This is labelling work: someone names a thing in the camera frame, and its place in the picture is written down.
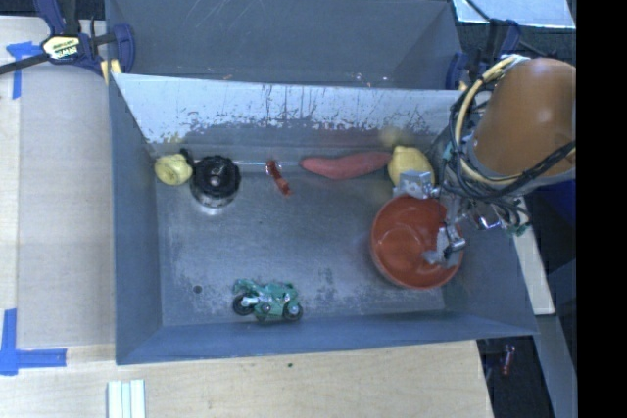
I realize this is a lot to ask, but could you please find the small red toy piece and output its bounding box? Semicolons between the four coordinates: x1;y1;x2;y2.
265;159;293;198

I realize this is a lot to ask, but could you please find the small yellow toy fruit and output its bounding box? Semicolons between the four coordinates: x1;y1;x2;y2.
153;153;194;186

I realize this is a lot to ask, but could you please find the yellow toy lemon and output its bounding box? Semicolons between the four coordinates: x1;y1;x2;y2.
387;144;436;188

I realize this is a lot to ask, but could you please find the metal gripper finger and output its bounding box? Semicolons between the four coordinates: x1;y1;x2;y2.
422;223;467;268
393;170;438;201

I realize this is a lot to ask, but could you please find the grey metal bin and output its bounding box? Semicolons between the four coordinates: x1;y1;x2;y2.
102;0;541;366

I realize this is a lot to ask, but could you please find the pale wood board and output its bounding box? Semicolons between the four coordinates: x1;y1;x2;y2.
16;63;119;351

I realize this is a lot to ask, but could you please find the black round knob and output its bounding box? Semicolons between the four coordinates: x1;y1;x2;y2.
189;155;243;212

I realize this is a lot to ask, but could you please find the red-brown toy sweet potato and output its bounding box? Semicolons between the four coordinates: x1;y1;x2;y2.
299;151;394;181

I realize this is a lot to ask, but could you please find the red bowl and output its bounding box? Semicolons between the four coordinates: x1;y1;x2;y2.
369;194;465;291

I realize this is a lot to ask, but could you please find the green toy motorcycle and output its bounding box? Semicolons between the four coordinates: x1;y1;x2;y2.
230;278;305;324

